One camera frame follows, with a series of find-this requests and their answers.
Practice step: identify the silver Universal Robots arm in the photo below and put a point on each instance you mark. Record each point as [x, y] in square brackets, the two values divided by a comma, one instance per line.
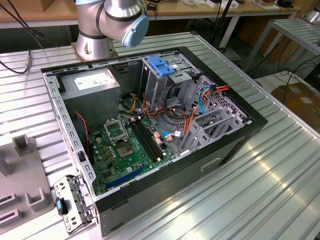
[117, 15]

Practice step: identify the metal disk bay cage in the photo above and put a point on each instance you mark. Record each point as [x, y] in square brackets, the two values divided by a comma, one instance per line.
[197, 140]

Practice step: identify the black RAM slot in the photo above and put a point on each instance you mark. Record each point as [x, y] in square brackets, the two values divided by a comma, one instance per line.
[147, 140]
[143, 141]
[150, 138]
[153, 137]

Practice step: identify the metal optical drive cage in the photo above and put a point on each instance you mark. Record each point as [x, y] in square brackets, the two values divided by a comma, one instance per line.
[152, 85]

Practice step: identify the CPU socket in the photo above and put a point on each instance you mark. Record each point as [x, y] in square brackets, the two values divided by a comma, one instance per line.
[124, 150]

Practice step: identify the green motherboard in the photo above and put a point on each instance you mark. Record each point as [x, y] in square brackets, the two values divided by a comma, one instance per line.
[112, 162]

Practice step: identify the black open PC case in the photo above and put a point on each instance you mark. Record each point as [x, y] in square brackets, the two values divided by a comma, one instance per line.
[175, 185]

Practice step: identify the blue expansion slot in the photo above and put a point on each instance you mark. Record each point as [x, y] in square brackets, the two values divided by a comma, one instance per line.
[125, 177]

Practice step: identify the grey power supply unit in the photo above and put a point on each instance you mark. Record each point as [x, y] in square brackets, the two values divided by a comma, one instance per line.
[92, 105]

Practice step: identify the long wooden desk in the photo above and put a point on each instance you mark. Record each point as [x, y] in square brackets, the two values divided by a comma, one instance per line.
[180, 11]

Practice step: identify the metal expansion card latch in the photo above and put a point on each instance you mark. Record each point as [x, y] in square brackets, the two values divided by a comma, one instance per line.
[71, 225]

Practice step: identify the flat brown cardboard sheet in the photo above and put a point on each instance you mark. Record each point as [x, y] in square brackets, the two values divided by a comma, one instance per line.
[300, 105]

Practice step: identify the grey parts rack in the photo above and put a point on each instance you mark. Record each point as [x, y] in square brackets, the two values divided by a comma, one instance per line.
[22, 175]

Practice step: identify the brown cardboard box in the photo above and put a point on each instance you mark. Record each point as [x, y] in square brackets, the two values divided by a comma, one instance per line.
[50, 3]

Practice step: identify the metal slat side table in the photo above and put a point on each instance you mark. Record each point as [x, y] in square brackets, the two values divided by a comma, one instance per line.
[295, 31]

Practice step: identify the green RAM stick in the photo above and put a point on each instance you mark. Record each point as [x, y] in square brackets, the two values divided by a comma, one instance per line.
[5, 199]

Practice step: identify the blue plastic drive bracket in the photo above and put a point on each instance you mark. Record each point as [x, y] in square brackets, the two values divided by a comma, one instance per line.
[157, 63]

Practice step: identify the square brown base plate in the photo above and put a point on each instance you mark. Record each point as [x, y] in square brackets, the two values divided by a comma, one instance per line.
[73, 48]

